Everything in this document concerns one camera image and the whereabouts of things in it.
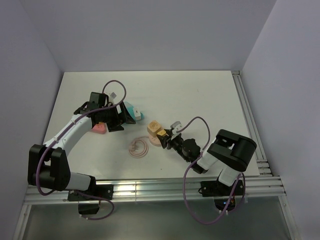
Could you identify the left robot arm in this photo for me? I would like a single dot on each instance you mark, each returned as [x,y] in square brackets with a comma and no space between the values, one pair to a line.
[48,165]

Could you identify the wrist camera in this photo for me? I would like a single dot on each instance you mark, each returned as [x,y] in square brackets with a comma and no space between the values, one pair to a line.
[176,127]
[111,99]

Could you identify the orange plug adapter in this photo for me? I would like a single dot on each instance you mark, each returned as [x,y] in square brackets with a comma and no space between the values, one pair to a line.
[162,133]

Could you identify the white plug adapter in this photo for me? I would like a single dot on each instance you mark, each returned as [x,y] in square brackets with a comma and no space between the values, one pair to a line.
[137,113]

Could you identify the teal triangular power strip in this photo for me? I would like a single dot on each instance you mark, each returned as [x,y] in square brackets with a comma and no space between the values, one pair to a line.
[129,107]

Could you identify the aluminium rail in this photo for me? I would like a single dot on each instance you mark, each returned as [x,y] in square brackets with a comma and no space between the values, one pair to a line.
[261,159]
[167,189]

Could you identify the pink round power strip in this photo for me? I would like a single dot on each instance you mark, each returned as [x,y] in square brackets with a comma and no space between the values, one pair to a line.
[139,146]

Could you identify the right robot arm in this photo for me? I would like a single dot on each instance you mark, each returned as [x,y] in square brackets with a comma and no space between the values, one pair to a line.
[233,150]

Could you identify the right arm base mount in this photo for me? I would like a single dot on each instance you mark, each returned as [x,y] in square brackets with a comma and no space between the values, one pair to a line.
[221,193]

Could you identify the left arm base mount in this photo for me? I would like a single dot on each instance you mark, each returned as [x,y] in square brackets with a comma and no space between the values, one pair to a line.
[90,201]

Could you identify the aluminium right rail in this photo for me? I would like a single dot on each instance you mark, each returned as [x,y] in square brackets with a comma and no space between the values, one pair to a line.
[261,159]

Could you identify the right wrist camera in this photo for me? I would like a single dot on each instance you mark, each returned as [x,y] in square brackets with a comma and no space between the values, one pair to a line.
[176,127]

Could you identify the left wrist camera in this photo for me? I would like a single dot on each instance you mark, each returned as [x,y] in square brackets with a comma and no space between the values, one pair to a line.
[111,99]

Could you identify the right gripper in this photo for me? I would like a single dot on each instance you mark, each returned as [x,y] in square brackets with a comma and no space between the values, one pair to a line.
[163,140]

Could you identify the pink triangular power strip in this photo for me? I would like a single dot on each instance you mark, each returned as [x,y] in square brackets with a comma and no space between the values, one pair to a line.
[99,128]

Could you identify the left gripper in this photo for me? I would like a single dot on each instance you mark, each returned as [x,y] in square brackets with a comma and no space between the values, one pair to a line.
[119,118]

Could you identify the aluminium front rail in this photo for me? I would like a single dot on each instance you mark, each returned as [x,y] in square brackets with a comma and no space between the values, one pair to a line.
[167,189]

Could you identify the beige plug adapter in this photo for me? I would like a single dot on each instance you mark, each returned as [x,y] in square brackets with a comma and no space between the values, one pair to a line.
[154,127]

